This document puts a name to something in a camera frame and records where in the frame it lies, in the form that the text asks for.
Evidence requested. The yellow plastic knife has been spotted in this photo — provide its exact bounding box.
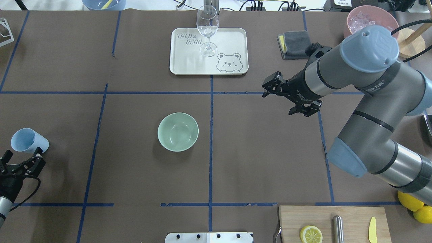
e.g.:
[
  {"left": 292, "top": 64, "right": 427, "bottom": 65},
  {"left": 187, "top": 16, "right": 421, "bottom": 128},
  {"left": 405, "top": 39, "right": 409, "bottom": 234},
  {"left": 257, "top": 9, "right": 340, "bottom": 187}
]
[{"left": 368, "top": 217, "right": 378, "bottom": 243}]

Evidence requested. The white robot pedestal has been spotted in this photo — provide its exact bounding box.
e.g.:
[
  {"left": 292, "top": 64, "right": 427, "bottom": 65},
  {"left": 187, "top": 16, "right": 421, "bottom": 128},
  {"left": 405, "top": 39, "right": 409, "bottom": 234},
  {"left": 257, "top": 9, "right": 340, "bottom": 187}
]
[{"left": 165, "top": 231, "right": 254, "bottom": 243}]

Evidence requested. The green ceramic bowl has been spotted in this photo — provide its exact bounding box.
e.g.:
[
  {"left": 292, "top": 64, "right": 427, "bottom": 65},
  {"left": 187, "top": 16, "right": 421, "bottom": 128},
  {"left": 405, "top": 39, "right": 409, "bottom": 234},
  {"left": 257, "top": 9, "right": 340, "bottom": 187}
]
[{"left": 157, "top": 112, "right": 199, "bottom": 152}]

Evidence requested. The wooden cutting board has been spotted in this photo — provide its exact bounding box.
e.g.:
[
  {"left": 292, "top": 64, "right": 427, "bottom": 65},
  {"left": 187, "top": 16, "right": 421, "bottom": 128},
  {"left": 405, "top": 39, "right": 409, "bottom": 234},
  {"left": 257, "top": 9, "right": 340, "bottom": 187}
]
[{"left": 279, "top": 206, "right": 392, "bottom": 243}]

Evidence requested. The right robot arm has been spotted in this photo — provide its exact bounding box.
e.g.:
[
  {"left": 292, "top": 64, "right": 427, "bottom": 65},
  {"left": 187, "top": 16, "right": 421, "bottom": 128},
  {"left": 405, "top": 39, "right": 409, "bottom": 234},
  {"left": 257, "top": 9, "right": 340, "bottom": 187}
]
[{"left": 262, "top": 26, "right": 432, "bottom": 206}]

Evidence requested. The blue bowl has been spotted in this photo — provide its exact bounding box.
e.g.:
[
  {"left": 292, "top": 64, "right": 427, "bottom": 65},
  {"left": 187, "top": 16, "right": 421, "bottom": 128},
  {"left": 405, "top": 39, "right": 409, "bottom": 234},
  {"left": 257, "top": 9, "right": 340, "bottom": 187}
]
[{"left": 82, "top": 0, "right": 127, "bottom": 11}]

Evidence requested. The yellow lemon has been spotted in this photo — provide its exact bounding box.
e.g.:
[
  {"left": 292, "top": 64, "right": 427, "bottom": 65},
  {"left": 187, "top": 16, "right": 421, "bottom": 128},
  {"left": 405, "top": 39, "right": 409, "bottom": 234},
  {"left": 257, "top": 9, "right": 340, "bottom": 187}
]
[
  {"left": 398, "top": 191, "right": 425, "bottom": 212},
  {"left": 412, "top": 206, "right": 432, "bottom": 224}
]

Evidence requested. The yellow plastic fork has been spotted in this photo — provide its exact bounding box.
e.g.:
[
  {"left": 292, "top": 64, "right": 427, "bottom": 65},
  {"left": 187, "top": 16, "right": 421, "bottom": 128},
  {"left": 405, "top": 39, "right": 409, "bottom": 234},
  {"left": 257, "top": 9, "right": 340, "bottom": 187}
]
[{"left": 101, "top": 0, "right": 113, "bottom": 10}]

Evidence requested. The half lemon slice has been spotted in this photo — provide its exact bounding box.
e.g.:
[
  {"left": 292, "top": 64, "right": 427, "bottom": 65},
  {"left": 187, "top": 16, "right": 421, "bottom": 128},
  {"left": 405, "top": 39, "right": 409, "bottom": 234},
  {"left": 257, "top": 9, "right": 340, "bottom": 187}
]
[{"left": 299, "top": 225, "right": 323, "bottom": 243}]

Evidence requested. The metal ice scoop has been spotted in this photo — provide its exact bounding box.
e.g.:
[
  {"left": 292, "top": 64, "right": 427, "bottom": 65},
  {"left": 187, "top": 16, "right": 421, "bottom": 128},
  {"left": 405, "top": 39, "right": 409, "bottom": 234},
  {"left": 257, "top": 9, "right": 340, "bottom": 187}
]
[{"left": 420, "top": 114, "right": 432, "bottom": 147}]

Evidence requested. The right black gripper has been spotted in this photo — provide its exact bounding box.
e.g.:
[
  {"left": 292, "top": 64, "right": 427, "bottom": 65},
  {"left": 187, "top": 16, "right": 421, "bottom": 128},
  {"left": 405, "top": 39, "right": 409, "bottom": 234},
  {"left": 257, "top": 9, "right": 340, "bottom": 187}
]
[{"left": 262, "top": 43, "right": 333, "bottom": 117}]

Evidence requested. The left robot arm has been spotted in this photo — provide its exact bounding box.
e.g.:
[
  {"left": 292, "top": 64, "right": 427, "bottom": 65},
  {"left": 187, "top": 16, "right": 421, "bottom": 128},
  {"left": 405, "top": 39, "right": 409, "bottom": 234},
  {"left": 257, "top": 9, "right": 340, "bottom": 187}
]
[{"left": 0, "top": 147, "right": 46, "bottom": 226}]

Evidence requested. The white wire cup rack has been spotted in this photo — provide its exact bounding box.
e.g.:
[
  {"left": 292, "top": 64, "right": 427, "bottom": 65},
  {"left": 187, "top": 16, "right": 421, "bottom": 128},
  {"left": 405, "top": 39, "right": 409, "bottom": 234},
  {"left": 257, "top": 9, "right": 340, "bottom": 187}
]
[{"left": 0, "top": 18, "right": 15, "bottom": 47}]

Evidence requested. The clear wine glass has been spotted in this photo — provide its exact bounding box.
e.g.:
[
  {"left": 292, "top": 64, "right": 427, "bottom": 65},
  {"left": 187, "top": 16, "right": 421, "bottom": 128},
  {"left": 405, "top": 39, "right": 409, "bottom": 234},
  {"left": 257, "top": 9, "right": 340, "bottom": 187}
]
[{"left": 196, "top": 4, "right": 219, "bottom": 57}]

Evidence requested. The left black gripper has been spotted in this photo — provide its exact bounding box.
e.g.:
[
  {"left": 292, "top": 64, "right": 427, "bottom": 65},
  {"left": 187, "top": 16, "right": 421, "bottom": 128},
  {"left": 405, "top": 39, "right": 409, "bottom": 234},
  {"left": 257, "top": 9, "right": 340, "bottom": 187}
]
[{"left": 0, "top": 147, "right": 46, "bottom": 199}]

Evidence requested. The pink bowl with ice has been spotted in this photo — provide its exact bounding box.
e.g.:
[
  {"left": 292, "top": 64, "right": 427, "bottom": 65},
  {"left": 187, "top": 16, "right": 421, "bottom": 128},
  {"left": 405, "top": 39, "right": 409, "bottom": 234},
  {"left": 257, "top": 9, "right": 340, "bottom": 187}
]
[{"left": 344, "top": 5, "right": 399, "bottom": 37}]

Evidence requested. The light blue plastic cup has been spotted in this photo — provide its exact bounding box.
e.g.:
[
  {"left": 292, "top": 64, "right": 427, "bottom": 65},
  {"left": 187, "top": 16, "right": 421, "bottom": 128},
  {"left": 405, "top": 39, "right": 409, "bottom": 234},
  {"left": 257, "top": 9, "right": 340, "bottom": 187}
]
[{"left": 10, "top": 128, "right": 49, "bottom": 153}]

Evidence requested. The wooden cup stand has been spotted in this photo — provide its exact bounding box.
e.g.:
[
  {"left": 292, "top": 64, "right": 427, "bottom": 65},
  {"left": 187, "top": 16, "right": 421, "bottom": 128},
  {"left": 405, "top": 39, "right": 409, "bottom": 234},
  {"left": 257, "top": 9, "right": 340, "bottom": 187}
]
[{"left": 398, "top": 19, "right": 431, "bottom": 61}]

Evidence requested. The white bear tray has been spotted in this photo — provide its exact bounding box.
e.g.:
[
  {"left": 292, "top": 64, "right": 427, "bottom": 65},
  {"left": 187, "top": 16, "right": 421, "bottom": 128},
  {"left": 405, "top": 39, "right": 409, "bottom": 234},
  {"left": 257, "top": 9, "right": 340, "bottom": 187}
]
[{"left": 169, "top": 27, "right": 249, "bottom": 75}]

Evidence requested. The grey folded cloth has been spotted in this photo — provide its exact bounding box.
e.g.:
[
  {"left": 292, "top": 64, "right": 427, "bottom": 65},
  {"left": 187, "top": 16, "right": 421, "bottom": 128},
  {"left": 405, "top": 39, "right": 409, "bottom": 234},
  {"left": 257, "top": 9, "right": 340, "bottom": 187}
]
[{"left": 277, "top": 31, "right": 311, "bottom": 60}]

